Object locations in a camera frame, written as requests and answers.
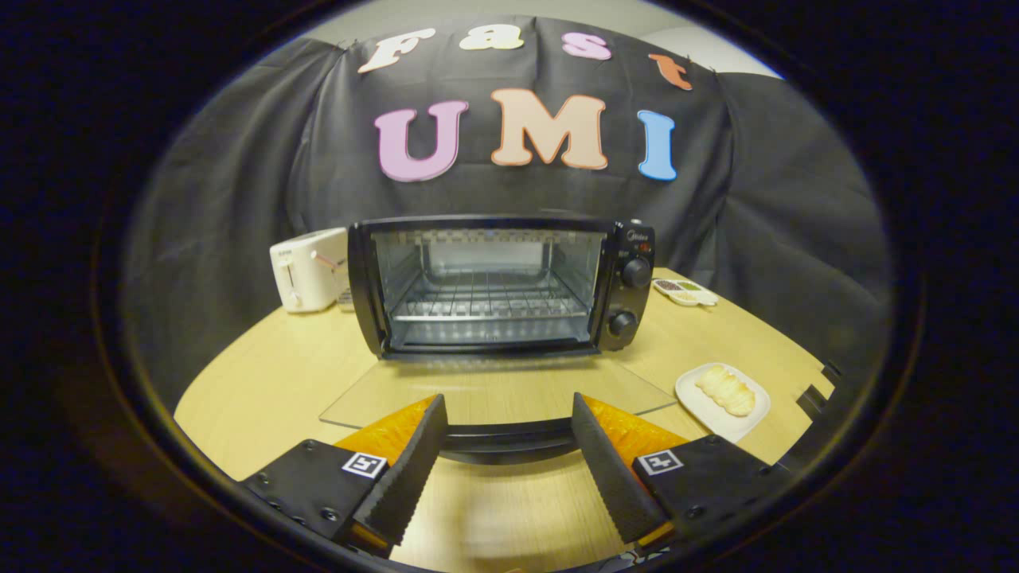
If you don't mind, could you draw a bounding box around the white divided seasoning tray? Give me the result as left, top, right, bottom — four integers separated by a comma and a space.
651, 278, 719, 309

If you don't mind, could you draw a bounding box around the pale ridged bread roll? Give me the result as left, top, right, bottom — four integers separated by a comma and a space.
695, 365, 756, 418

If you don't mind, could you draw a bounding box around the black toaster oven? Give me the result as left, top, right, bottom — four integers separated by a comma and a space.
318, 213, 679, 466

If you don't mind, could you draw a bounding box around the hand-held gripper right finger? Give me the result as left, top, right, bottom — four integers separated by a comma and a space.
570, 392, 791, 552

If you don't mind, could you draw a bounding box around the black backdrop cloth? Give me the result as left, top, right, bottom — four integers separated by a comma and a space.
123, 16, 892, 415

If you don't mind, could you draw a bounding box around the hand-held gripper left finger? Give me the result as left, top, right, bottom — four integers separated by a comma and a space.
237, 393, 449, 559

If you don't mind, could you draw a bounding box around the white bread toaster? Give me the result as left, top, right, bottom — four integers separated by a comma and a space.
269, 228, 351, 314

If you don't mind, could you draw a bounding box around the white square plate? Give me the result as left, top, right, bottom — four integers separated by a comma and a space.
675, 362, 771, 445

